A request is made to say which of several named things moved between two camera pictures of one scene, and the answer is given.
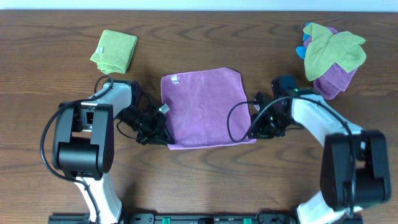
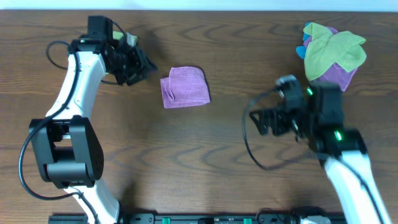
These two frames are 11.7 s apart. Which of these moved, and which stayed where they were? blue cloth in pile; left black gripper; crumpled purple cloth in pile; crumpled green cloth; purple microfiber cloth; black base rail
Moved: left black gripper; purple microfiber cloth
Stayed: crumpled green cloth; blue cloth in pile; crumpled purple cloth in pile; black base rail
